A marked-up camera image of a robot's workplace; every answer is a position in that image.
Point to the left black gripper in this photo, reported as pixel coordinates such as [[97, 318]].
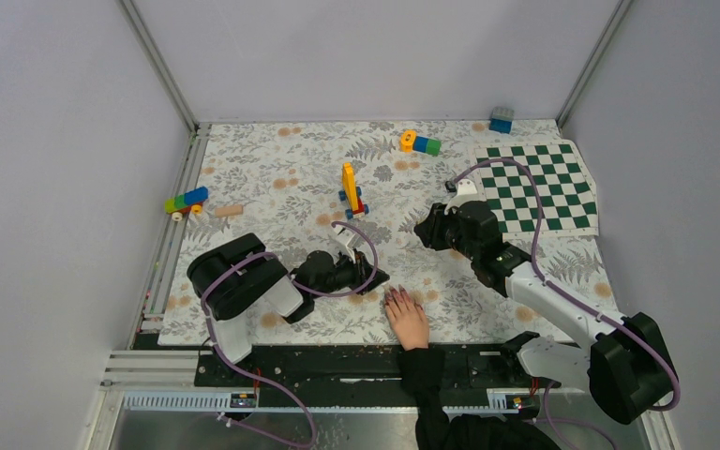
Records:
[[362, 271]]

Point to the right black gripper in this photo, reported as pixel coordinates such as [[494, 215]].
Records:
[[429, 231]]

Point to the black sleeved forearm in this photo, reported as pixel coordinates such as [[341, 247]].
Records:
[[421, 377]]

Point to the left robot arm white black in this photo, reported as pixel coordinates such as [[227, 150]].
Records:
[[231, 278]]

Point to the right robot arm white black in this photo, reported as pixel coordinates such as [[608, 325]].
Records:
[[621, 361]]

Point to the person's hand dark nails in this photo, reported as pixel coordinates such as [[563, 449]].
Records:
[[407, 319]]

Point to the yellow red toy block car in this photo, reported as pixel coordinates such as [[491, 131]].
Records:
[[351, 194]]

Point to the orange blue green block row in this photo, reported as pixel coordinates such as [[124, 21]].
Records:
[[410, 141]]

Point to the green white checkerboard mat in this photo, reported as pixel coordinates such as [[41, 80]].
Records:
[[549, 189]]

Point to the floral patterned table cloth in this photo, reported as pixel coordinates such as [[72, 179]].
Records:
[[288, 176]]

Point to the grey blue lego bricks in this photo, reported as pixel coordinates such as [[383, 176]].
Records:
[[501, 120]]

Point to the small beige wooden block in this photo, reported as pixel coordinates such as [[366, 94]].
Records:
[[228, 211]]

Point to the green blue block stack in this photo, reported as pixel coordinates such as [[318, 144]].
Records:
[[187, 203]]

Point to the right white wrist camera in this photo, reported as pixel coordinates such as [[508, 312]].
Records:
[[464, 191]]

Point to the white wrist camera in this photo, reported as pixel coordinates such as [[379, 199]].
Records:
[[347, 241], [464, 191]]

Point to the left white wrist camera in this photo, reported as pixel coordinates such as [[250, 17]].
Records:
[[347, 241]]

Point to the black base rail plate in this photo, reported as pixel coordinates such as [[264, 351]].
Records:
[[477, 378]]

